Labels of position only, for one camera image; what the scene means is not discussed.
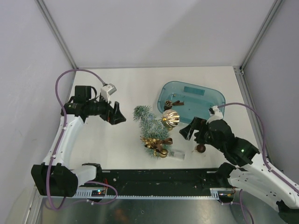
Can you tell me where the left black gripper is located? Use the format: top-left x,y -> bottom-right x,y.
86,92 -> 126,125

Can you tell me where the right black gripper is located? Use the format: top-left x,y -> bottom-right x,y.
179,117 -> 225,152

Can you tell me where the dark brown ball ornament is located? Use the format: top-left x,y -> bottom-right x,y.
194,144 -> 206,154

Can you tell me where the teal plastic container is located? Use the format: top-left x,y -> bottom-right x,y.
157,81 -> 226,124

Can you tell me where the small frosted christmas tree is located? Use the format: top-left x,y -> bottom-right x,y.
133,105 -> 172,159

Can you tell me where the gold striped bauble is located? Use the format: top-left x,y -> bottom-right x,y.
161,109 -> 180,129

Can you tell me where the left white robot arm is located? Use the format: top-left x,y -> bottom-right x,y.
31,84 -> 126,197

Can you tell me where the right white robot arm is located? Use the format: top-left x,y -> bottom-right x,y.
179,117 -> 299,224

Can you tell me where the dark brown ornament piece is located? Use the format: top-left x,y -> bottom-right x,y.
172,100 -> 184,106

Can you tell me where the small pine cone ornament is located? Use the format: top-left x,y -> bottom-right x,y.
164,100 -> 172,108

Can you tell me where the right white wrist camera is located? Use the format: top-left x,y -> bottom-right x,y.
207,106 -> 224,123

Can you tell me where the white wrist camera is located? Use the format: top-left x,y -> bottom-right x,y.
100,84 -> 117,103
207,106 -> 224,123

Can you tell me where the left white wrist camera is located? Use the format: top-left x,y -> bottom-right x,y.
100,84 -> 117,103

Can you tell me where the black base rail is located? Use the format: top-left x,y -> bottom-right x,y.
77,167 -> 244,196

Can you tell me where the grey slotted cable duct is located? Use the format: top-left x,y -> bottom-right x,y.
72,189 -> 235,200

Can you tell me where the left aluminium corner post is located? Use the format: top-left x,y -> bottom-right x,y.
35,0 -> 78,69

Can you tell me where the aluminium corner post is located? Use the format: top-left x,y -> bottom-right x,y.
239,0 -> 285,70
35,0 -> 78,69

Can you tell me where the right aluminium corner post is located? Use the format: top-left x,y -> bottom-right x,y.
239,0 -> 285,70

